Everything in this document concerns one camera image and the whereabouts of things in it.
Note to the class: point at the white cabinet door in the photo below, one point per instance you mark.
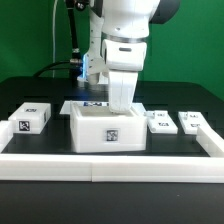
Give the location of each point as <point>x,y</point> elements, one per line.
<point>160,122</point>
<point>191,121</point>

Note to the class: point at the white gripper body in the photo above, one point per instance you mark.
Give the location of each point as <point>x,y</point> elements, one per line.
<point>123,62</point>

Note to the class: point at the white cabinet body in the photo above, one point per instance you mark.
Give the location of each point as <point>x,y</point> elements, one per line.
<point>96,129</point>

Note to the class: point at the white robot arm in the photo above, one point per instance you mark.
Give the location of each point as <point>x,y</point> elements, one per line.
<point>118,33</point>

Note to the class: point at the small white tagged box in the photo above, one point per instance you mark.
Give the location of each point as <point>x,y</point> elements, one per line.
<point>30,118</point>

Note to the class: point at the white sheet with markers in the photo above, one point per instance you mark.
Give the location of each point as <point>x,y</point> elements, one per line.
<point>66,107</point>

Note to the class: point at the white U-shaped fence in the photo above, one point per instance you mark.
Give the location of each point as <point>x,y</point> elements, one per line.
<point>47,157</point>

